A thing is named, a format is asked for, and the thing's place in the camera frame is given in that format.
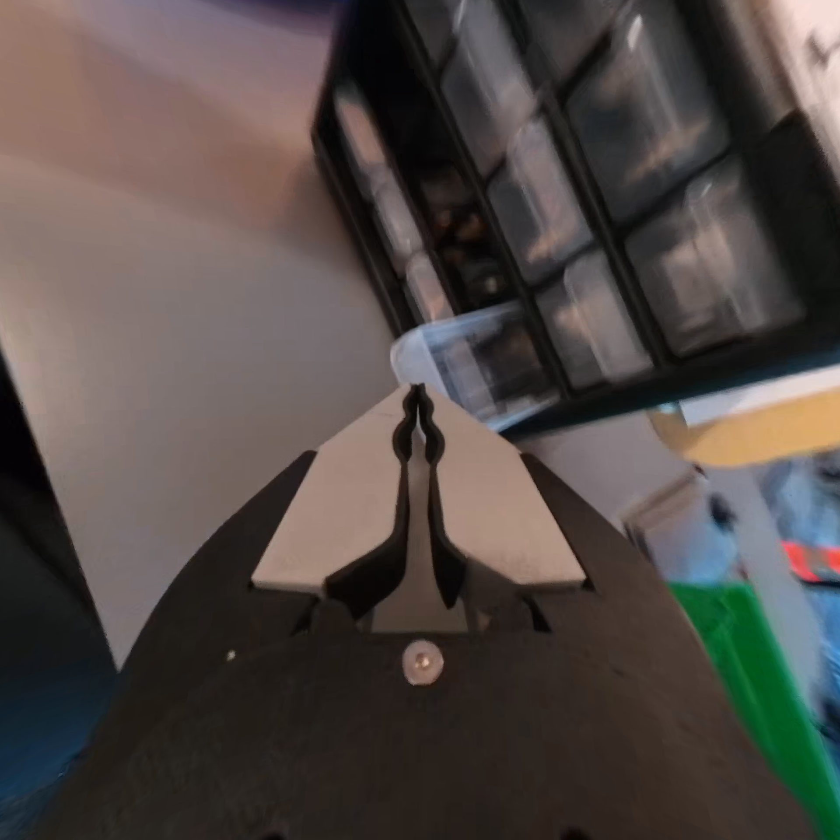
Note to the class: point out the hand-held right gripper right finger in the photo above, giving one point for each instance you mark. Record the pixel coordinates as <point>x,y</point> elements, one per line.
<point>505,518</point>

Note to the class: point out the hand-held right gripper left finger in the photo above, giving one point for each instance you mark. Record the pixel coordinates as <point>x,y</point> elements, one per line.
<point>334,518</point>

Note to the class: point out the clear plastic drawer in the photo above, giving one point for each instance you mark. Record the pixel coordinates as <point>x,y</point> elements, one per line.
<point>426,348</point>

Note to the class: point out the black drawer cabinet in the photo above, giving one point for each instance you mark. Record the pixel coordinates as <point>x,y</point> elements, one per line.
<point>807,229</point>

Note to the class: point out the plywood backing board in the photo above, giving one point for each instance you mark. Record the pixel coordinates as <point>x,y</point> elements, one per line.
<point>754,426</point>

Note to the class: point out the green plastic bin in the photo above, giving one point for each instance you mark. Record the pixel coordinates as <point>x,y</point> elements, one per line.
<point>741,656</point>

